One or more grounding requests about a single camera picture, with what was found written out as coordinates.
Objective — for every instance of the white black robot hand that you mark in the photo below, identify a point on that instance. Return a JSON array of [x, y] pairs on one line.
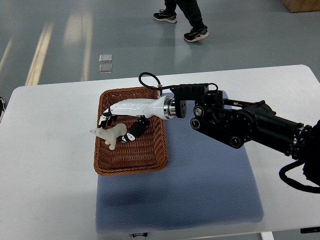
[[143, 108]]

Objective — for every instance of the white bear figurine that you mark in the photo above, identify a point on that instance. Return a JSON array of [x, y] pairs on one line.
[[110, 135]]

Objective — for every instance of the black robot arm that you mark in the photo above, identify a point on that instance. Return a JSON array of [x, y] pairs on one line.
[[234, 123]]

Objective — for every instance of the brown wicker basket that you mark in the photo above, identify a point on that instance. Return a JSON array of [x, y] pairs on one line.
[[149, 153]]

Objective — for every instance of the lower clear floor tile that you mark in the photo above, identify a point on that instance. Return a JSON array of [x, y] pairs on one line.
[[105, 68]]

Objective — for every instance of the clear floor tile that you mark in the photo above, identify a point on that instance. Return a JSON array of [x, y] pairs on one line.
[[105, 58], [105, 68]]

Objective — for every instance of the upper clear floor tile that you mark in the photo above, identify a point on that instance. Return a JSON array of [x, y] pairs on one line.
[[105, 58]]

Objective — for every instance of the blue quilted mat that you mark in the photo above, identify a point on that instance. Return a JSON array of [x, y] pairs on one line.
[[204, 183]]

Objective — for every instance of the walking person's legs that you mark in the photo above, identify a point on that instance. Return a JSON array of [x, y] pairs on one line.
[[192, 13]]

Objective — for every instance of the black white shoe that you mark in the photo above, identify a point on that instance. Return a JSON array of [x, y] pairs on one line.
[[2, 107]]

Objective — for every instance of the wooden box corner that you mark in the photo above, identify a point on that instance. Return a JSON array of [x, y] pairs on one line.
[[301, 6]]

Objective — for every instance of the black table control panel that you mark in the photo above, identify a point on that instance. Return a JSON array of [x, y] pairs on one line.
[[309, 230]]

